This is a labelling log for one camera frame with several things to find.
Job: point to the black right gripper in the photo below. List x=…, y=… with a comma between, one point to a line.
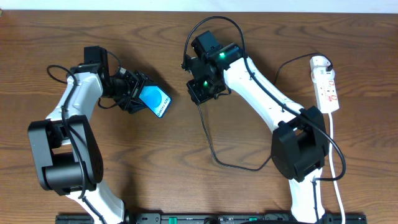
x=202, y=90

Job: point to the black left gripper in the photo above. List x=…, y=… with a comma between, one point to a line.
x=134, y=94

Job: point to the blue Galaxy smartphone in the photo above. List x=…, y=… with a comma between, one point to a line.
x=155, y=99

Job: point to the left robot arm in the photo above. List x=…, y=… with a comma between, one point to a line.
x=66, y=155

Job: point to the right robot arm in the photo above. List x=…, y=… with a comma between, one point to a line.
x=299, y=140

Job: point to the white USB charger plug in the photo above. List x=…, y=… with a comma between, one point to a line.
x=319, y=61

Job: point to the white power strip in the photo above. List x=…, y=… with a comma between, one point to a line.
x=325, y=90

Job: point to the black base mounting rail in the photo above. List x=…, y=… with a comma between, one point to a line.
x=156, y=218

